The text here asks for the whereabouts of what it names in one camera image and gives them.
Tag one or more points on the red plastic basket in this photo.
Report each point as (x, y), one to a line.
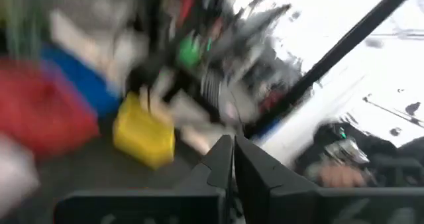
(39, 111)

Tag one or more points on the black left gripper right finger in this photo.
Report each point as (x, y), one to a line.
(258, 174)

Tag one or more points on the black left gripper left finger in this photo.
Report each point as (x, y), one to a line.
(215, 164)

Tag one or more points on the blue plastic basket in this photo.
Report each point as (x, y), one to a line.
(89, 85)

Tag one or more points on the yellow plastic basket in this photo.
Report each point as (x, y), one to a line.
(142, 138)

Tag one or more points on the black diagonal frame brace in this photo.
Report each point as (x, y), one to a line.
(331, 56)

